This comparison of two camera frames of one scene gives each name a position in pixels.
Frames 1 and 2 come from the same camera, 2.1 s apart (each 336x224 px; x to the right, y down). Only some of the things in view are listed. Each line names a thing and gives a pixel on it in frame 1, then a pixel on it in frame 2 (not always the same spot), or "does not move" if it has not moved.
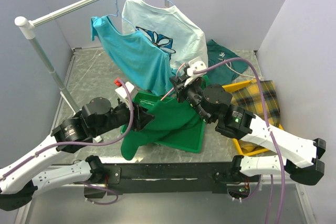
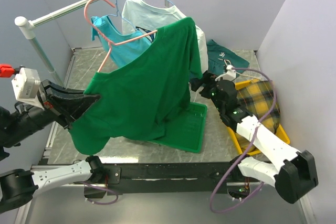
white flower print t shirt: x=180 y=36 does not move
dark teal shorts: x=226 y=73 does not move
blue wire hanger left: x=117 y=9 does not move
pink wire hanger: x=172 y=88 → x=110 y=42
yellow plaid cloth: x=249 y=99 does not move
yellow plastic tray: x=246 y=147 does not move
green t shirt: x=171 y=118 → x=142 y=96
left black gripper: x=141 y=117 → x=51 y=95
